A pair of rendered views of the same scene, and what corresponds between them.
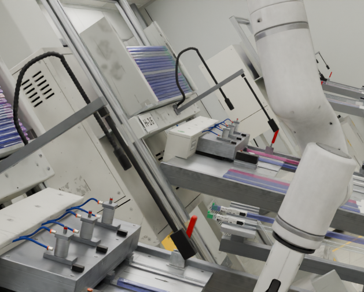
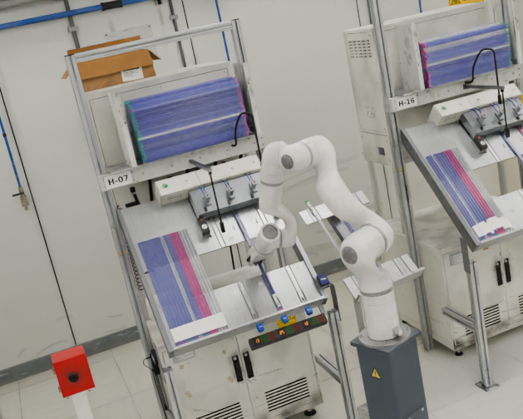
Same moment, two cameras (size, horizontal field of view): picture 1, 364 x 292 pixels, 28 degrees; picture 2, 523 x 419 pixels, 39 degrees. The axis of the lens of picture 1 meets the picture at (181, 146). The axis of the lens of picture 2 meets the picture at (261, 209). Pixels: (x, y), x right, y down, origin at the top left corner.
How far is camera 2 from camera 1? 260 cm
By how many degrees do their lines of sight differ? 58
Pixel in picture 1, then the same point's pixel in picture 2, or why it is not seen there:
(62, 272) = (199, 208)
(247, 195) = (427, 176)
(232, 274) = not seen: hidden behind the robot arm
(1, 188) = (219, 156)
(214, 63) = not seen: outside the picture
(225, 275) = not seen: hidden behind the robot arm
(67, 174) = (369, 101)
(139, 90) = (416, 77)
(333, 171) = (260, 239)
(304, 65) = (264, 199)
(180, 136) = (437, 112)
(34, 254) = (202, 194)
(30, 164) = (249, 143)
